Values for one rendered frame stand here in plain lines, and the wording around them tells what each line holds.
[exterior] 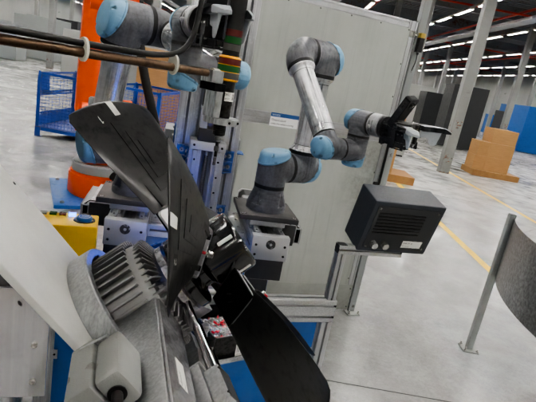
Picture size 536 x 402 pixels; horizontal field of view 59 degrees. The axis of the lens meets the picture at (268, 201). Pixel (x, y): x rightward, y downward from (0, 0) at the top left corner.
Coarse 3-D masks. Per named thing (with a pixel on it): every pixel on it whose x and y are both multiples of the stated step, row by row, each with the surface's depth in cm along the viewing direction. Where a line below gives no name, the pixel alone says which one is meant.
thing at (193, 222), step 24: (168, 144) 60; (168, 168) 58; (168, 192) 57; (192, 192) 68; (168, 216) 56; (192, 216) 66; (168, 240) 55; (192, 240) 68; (168, 264) 55; (192, 264) 73; (168, 288) 55; (168, 312) 56
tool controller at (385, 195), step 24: (360, 192) 152; (384, 192) 149; (408, 192) 153; (360, 216) 151; (384, 216) 146; (408, 216) 148; (432, 216) 150; (360, 240) 150; (384, 240) 151; (408, 240) 154
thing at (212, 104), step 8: (216, 72) 86; (208, 80) 86; (216, 80) 86; (208, 88) 87; (216, 88) 86; (224, 88) 88; (208, 96) 89; (216, 96) 88; (208, 104) 89; (216, 104) 88; (208, 112) 89; (216, 112) 89; (208, 120) 90; (216, 120) 89; (224, 120) 89; (232, 120) 90
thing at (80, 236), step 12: (48, 216) 125; (60, 216) 126; (72, 216) 128; (96, 216) 131; (60, 228) 121; (72, 228) 122; (84, 228) 122; (96, 228) 123; (72, 240) 122; (84, 240) 123; (96, 240) 125; (84, 252) 124
